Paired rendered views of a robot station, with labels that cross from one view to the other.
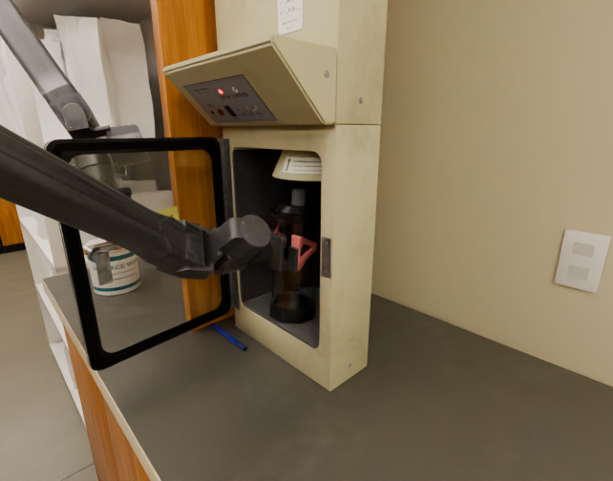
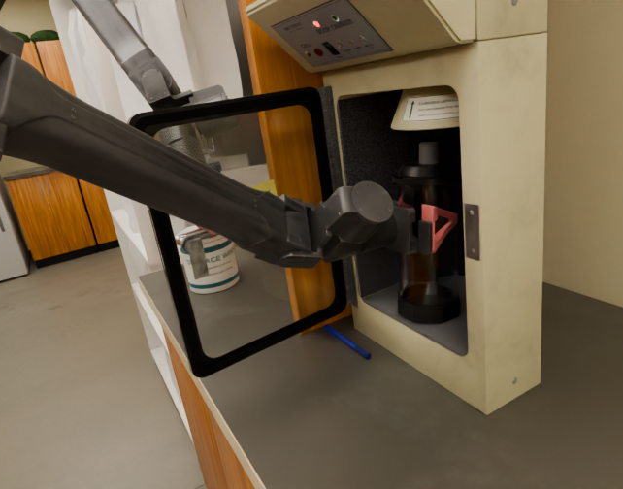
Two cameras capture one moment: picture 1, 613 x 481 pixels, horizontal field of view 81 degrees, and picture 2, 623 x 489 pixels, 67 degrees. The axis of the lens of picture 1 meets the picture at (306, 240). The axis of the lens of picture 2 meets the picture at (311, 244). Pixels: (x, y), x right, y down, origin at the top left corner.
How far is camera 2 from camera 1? 0.01 m
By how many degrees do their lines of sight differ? 16
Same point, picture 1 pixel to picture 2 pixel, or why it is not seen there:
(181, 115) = (272, 64)
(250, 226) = (366, 196)
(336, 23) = not seen: outside the picture
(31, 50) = (105, 16)
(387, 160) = (560, 86)
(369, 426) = (548, 465)
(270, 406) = (405, 429)
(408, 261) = (601, 234)
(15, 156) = (99, 134)
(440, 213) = not seen: outside the picture
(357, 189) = (514, 131)
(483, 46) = not seen: outside the picture
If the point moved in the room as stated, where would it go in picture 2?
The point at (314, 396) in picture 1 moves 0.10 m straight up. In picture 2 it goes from (465, 420) to (462, 356)
